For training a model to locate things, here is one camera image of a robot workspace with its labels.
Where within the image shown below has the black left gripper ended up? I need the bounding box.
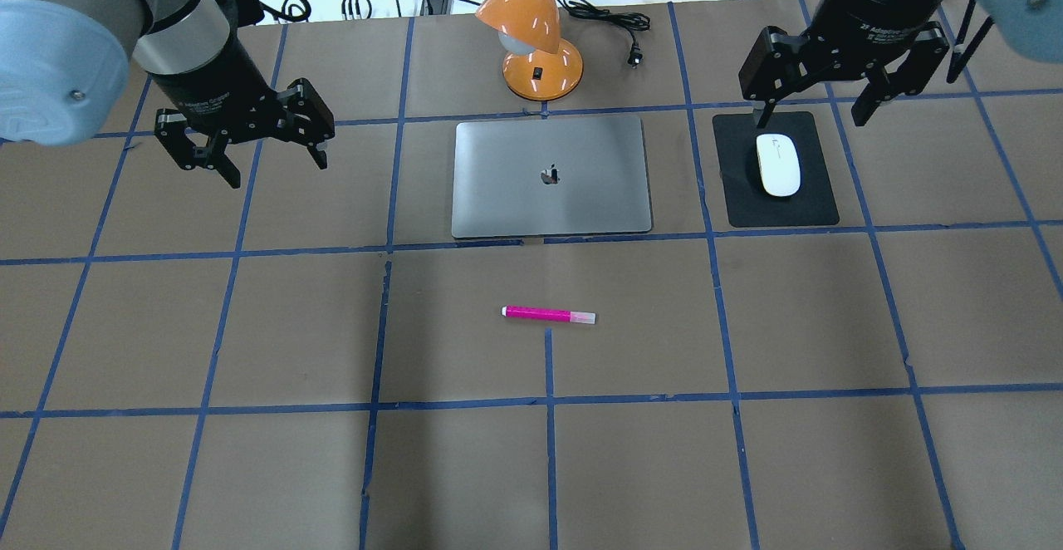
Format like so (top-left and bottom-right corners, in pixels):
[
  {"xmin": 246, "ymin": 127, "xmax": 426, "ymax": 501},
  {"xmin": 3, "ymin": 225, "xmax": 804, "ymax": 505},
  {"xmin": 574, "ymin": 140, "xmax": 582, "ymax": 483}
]
[{"xmin": 154, "ymin": 35, "xmax": 336, "ymax": 189}]

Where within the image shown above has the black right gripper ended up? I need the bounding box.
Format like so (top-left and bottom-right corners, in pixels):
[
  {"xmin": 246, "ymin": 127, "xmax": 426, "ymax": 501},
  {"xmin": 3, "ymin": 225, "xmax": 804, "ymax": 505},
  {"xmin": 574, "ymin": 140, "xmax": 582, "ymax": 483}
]
[{"xmin": 739, "ymin": 10, "xmax": 949, "ymax": 129}]

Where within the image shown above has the white computer mouse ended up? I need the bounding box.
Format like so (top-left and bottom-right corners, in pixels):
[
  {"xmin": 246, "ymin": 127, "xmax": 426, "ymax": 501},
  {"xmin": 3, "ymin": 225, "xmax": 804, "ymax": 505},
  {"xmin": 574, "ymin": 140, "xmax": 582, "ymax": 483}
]
[{"xmin": 755, "ymin": 133, "xmax": 802, "ymax": 198}]

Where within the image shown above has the pink highlighter pen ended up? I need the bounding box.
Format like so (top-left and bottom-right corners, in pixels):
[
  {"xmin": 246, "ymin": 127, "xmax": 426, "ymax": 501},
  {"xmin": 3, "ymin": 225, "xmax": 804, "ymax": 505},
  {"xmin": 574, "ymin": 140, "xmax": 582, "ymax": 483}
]
[{"xmin": 501, "ymin": 305, "xmax": 597, "ymax": 324}]

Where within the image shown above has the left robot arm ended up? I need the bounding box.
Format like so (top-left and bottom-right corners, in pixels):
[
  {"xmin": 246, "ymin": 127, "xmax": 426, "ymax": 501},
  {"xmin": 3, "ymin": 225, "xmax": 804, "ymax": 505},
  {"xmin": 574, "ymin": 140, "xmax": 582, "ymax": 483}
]
[{"xmin": 1, "ymin": 0, "xmax": 335, "ymax": 188}]

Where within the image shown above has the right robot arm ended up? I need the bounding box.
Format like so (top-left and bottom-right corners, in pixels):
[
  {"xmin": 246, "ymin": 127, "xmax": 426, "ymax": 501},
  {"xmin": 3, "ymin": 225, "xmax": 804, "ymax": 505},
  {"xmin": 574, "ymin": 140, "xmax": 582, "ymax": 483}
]
[{"xmin": 739, "ymin": 0, "xmax": 1062, "ymax": 129}]

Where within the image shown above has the black mousepad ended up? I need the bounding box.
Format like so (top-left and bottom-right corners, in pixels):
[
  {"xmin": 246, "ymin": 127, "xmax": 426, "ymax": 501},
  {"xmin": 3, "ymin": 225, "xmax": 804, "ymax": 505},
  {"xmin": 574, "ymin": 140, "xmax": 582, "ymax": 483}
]
[{"xmin": 713, "ymin": 111, "xmax": 840, "ymax": 228}]

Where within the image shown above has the silver laptop notebook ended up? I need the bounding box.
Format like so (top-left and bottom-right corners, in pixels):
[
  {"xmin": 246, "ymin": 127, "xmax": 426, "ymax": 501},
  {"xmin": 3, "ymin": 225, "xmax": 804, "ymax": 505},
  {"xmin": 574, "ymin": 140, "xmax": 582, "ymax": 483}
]
[{"xmin": 451, "ymin": 115, "xmax": 653, "ymax": 238}]

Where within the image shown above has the orange desk lamp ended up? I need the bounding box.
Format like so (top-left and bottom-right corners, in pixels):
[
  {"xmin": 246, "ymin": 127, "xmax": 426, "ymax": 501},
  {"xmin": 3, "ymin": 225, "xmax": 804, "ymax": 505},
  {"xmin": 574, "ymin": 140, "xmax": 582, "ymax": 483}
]
[{"xmin": 475, "ymin": 0, "xmax": 584, "ymax": 102}]

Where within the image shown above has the lamp power cord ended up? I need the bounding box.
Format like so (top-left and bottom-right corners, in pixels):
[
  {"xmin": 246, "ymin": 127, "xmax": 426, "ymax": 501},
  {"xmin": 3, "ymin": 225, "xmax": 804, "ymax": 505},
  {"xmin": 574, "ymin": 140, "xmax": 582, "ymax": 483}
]
[{"xmin": 561, "ymin": 0, "xmax": 651, "ymax": 68}]

